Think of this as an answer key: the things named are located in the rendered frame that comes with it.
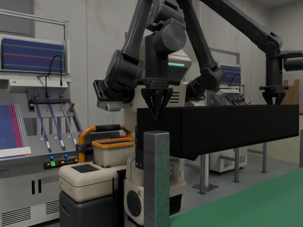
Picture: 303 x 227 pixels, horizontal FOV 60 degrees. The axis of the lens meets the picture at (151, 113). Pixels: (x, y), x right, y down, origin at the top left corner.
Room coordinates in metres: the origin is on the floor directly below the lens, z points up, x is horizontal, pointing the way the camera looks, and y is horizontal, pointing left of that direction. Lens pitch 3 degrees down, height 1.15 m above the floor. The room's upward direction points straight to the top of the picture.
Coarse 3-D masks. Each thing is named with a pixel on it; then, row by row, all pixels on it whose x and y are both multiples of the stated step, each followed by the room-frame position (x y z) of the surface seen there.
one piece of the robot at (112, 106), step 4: (96, 104) 1.00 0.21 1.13; (100, 104) 0.98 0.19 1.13; (104, 104) 0.96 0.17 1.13; (108, 104) 0.93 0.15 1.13; (112, 104) 0.94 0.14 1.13; (116, 104) 0.95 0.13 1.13; (100, 108) 0.98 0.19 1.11; (104, 108) 0.95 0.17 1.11; (108, 108) 0.93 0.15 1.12; (112, 108) 0.93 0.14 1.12; (116, 108) 0.94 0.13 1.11; (120, 108) 0.95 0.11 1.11
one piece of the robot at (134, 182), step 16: (128, 96) 0.98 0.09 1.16; (176, 96) 1.11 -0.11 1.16; (128, 112) 1.13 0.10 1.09; (128, 128) 1.13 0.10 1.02; (128, 160) 1.08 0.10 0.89; (176, 160) 1.12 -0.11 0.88; (128, 176) 1.07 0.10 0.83; (176, 176) 1.13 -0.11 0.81; (128, 192) 1.07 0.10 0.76; (176, 192) 1.07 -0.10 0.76; (128, 208) 1.07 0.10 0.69
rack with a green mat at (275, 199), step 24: (144, 144) 0.40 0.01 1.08; (168, 144) 0.39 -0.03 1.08; (144, 168) 0.40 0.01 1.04; (168, 168) 0.39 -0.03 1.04; (144, 192) 0.40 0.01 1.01; (168, 192) 0.39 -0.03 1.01; (240, 192) 0.55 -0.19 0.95; (264, 192) 0.55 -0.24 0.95; (288, 192) 0.55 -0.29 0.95; (144, 216) 0.40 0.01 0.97; (168, 216) 0.39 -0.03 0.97; (192, 216) 0.44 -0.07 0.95; (216, 216) 0.44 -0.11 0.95; (240, 216) 0.44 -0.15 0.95; (264, 216) 0.44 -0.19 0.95; (288, 216) 0.44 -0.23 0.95
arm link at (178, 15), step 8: (152, 0) 0.77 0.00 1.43; (160, 0) 0.65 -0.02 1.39; (168, 0) 0.68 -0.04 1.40; (152, 8) 0.69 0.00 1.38; (160, 8) 0.62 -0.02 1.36; (168, 8) 0.64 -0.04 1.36; (176, 8) 0.68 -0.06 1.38; (160, 16) 0.63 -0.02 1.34; (168, 16) 0.63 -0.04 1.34; (176, 16) 0.64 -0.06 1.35
